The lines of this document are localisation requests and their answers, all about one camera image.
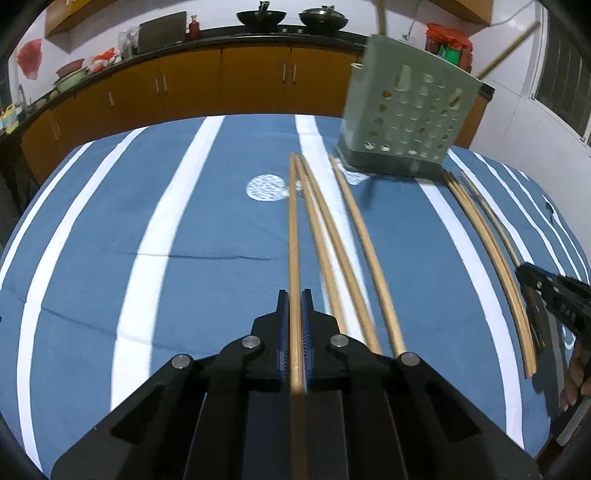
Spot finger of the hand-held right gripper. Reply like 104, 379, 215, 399
516, 261, 591, 341

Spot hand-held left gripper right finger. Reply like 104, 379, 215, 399
301, 289, 542, 480

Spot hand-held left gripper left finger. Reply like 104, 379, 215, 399
51, 289, 293, 480

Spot wooden chopstick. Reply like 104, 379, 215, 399
295, 156, 348, 335
288, 154, 309, 480
329, 156, 407, 357
449, 172, 539, 376
473, 21, 542, 79
301, 158, 383, 355
460, 172, 525, 269
442, 170, 533, 379

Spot green perforated utensil holder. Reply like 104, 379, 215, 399
335, 34, 496, 180

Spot person's right hand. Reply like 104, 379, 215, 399
558, 339, 591, 412

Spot blue white striped tablecloth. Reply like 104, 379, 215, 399
0, 114, 586, 474

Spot window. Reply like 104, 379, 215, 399
531, 7, 591, 144

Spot red green packages pile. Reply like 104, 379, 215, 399
424, 23, 475, 72

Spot orange wooden kitchen cabinets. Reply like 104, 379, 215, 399
18, 39, 490, 160

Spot black lidded wok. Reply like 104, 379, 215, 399
298, 4, 349, 31

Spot black open wok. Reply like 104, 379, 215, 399
236, 1, 288, 29

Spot dark cutting board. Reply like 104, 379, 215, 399
137, 11, 187, 54

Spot red white plastic bag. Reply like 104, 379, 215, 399
90, 47, 122, 72

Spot green basin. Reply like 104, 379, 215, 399
53, 69, 89, 93

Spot clear glass jar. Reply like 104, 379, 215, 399
117, 27, 140, 60

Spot red basin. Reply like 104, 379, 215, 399
56, 58, 86, 78

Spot red hanging plastic bag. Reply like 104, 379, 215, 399
17, 39, 43, 81

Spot wooden upper cabinet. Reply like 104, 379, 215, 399
44, 0, 121, 38

